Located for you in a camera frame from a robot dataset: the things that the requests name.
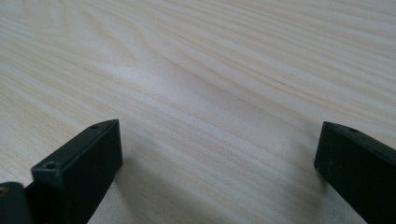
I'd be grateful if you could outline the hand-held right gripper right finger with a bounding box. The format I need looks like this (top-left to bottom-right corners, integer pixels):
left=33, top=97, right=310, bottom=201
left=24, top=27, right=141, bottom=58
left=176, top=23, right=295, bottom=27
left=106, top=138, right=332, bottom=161
left=313, top=120, right=396, bottom=224

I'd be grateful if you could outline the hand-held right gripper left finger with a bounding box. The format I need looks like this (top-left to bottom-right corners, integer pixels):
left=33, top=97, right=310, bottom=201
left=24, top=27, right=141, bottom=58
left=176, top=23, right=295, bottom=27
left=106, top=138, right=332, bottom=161
left=30, top=119, right=123, bottom=224

